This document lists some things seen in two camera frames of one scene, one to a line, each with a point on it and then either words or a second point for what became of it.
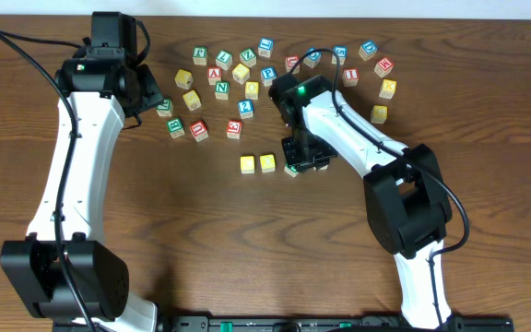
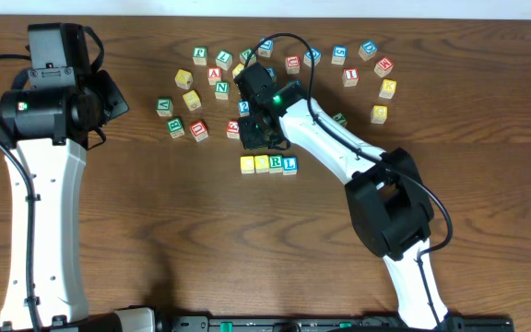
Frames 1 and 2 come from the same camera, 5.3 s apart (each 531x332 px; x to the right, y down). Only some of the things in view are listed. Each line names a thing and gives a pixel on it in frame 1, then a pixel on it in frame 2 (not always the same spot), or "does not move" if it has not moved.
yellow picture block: (241, 73) does not move
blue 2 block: (245, 109) does not move
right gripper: (307, 155) to (256, 131)
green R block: (290, 171) to (275, 163)
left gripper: (150, 88) to (110, 98)
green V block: (166, 108) does not move
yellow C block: (247, 164) does not move
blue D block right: (367, 50) does not move
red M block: (383, 66) does not move
